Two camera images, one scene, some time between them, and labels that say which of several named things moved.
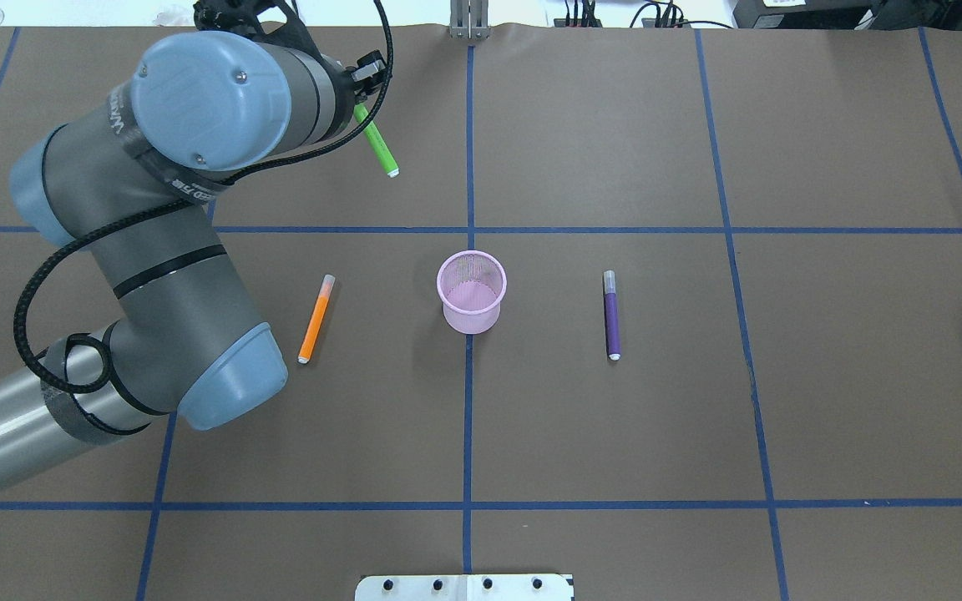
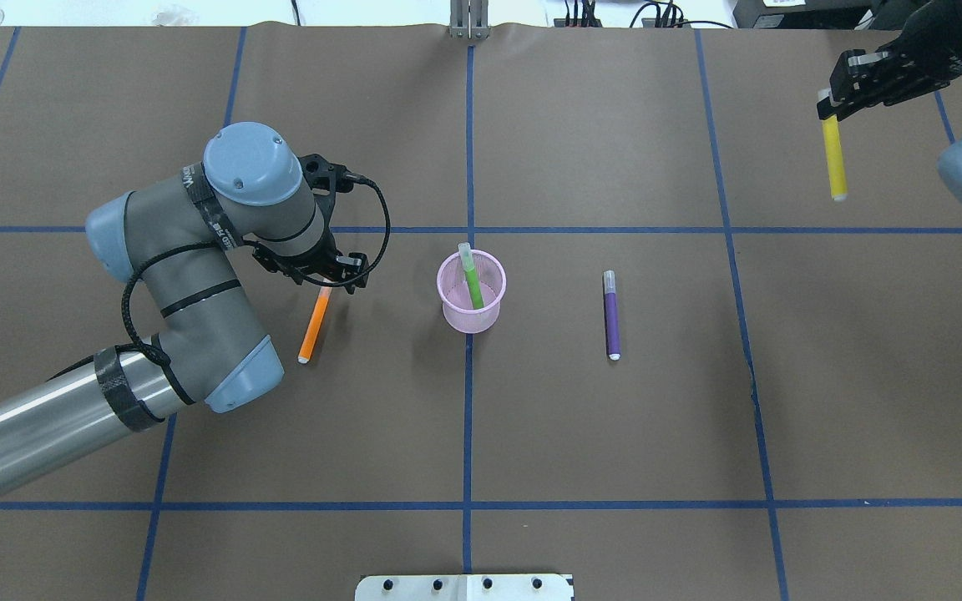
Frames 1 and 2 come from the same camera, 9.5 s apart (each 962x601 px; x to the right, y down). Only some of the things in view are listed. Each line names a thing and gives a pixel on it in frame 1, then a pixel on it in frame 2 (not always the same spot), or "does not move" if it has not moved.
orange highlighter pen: [328, 281] does not move
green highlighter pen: [377, 142] -> [469, 270]
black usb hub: [577, 22] does not move
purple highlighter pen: [611, 315] does not move
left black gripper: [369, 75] -> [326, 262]
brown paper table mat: [689, 313] does not move
